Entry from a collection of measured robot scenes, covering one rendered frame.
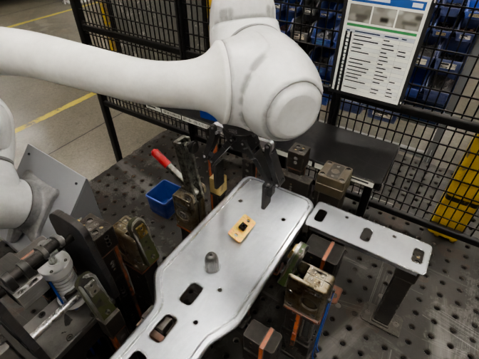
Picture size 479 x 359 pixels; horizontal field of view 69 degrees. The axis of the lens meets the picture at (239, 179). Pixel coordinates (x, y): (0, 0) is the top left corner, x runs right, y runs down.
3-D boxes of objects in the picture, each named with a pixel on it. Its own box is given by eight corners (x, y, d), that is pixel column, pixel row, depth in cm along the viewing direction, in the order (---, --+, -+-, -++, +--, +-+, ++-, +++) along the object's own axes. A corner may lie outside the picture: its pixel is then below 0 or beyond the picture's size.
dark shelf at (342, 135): (379, 192, 97) (382, 184, 95) (142, 107, 133) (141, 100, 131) (398, 152, 111) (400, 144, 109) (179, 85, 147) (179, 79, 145)
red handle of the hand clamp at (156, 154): (193, 197, 85) (147, 152, 85) (190, 201, 87) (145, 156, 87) (204, 187, 88) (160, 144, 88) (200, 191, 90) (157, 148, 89)
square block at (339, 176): (323, 266, 114) (344, 184, 90) (301, 255, 117) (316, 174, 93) (331, 249, 119) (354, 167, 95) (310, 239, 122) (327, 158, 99)
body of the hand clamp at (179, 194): (201, 283, 109) (191, 203, 86) (184, 273, 112) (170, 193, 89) (212, 269, 113) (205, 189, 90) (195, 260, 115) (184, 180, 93)
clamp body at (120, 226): (158, 333, 97) (131, 251, 73) (129, 313, 102) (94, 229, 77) (179, 308, 103) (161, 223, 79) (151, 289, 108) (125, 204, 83)
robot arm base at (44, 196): (2, 229, 116) (-16, 228, 111) (28, 169, 116) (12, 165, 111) (32, 255, 108) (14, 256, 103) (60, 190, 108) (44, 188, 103)
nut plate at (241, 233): (239, 243, 82) (241, 241, 81) (227, 233, 82) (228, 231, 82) (256, 223, 88) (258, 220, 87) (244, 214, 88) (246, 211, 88)
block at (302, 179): (297, 250, 119) (309, 184, 99) (266, 236, 123) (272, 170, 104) (301, 244, 120) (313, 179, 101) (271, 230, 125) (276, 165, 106)
